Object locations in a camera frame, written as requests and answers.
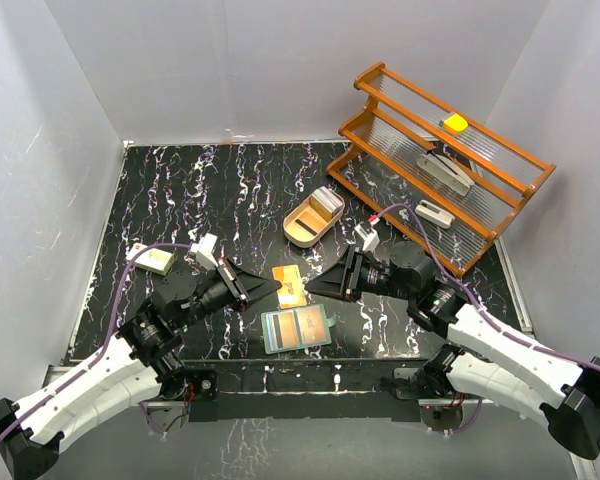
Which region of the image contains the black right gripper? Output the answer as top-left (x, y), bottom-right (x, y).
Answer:
top-left (305, 245), bottom-right (415, 302)

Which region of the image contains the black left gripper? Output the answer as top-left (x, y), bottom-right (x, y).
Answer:
top-left (176, 256), bottom-right (282, 329)

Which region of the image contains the orange credit card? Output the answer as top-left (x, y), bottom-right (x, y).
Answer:
top-left (268, 311), bottom-right (300, 351)
top-left (272, 265), bottom-right (307, 309)
top-left (297, 306), bottom-right (328, 344)

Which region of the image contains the green card holder wallet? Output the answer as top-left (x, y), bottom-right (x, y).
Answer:
top-left (261, 304), bottom-right (336, 355)

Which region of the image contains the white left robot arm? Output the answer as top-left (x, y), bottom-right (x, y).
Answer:
top-left (0, 258), bottom-right (281, 479)

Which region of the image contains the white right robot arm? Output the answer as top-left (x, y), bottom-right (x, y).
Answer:
top-left (306, 242), bottom-right (600, 460)

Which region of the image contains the card with black stripe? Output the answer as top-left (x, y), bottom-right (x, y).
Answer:
top-left (295, 212), bottom-right (322, 236)

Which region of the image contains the stack of credit cards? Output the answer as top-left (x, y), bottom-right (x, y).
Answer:
top-left (309, 186), bottom-right (344, 220)

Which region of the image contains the beige oval tray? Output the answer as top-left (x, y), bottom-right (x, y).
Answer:
top-left (283, 186), bottom-right (345, 248)

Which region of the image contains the small white cardboard box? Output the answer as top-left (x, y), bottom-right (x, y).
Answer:
top-left (125, 243), bottom-right (175, 276)

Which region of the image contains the small white stapler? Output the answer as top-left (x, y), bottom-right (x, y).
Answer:
top-left (415, 200), bottom-right (455, 230)

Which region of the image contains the orange wooden shelf rack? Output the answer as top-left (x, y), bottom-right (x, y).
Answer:
top-left (327, 62), bottom-right (556, 277)

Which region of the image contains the grey stapler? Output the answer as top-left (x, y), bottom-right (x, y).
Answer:
top-left (416, 152), bottom-right (475, 196)

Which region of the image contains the yellow sticky note block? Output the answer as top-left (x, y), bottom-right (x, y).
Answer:
top-left (439, 112), bottom-right (469, 135)

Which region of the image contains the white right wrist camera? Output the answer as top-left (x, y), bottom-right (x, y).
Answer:
top-left (354, 214), bottom-right (380, 252)

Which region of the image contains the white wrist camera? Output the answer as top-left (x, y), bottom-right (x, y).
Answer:
top-left (188, 233), bottom-right (218, 271)
top-left (354, 214), bottom-right (380, 252)

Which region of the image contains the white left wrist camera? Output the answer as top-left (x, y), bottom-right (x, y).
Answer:
top-left (188, 233), bottom-right (218, 271)

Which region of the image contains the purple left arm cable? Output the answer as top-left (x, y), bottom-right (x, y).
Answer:
top-left (0, 242), bottom-right (196, 469)

